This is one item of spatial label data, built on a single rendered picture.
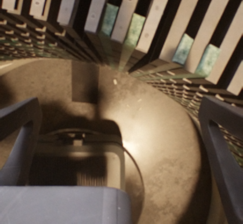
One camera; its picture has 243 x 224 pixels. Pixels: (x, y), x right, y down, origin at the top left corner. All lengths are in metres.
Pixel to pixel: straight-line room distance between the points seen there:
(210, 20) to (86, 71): 0.98
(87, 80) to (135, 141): 0.45
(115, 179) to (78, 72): 0.57
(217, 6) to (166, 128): 1.12
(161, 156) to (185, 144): 0.16
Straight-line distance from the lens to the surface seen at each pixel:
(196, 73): 0.20
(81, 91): 1.20
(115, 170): 1.02
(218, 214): 1.47
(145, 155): 1.32
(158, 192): 1.43
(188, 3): 0.20
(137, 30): 0.18
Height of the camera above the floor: 1.23
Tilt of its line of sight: 84 degrees down
